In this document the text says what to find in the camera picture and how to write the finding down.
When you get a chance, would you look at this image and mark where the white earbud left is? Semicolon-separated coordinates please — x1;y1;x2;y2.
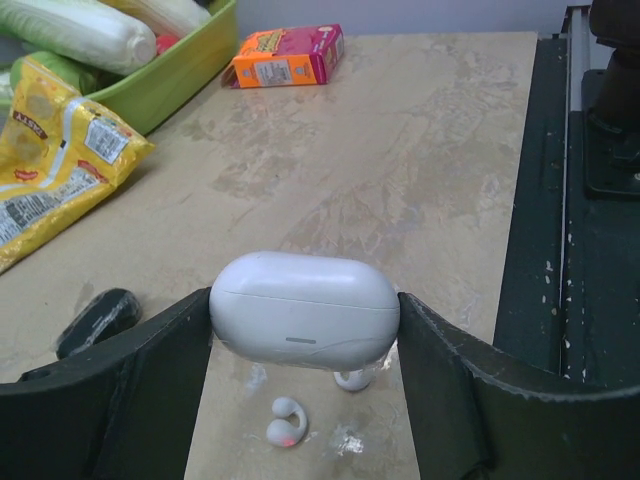
266;397;308;448

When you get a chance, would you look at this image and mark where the white earbud charging case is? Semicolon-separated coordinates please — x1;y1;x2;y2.
209;251;400;372

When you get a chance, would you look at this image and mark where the green plastic basket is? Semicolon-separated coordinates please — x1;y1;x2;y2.
1;1;238;134

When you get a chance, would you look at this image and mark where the white earbud right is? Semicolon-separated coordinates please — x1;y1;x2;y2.
333;369;376;393

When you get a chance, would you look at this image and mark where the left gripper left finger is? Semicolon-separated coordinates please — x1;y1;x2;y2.
1;288;212;479

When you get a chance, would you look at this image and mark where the yellow snack bag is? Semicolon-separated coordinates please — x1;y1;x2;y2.
1;58;154;270

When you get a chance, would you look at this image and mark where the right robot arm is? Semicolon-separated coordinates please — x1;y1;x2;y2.
583;1;639;201

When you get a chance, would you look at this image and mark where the pink orange snack box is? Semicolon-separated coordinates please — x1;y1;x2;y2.
221;24;344;89

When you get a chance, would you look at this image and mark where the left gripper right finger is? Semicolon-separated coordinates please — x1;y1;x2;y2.
397;292;639;479

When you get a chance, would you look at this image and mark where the yellow leaf cabbage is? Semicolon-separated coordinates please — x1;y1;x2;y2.
101;0;211;38

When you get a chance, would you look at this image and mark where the red tomato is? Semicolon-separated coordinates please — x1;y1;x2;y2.
155;34;180;55

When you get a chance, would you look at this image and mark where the napa cabbage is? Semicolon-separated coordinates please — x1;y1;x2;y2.
1;1;156;76

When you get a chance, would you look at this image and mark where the black earbud charging case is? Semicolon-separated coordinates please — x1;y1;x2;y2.
55;288;142;360

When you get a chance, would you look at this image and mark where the white earbud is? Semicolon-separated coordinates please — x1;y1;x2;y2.
333;369;376;393
266;397;308;448

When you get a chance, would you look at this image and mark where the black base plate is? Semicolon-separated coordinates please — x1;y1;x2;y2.
493;35;639;388

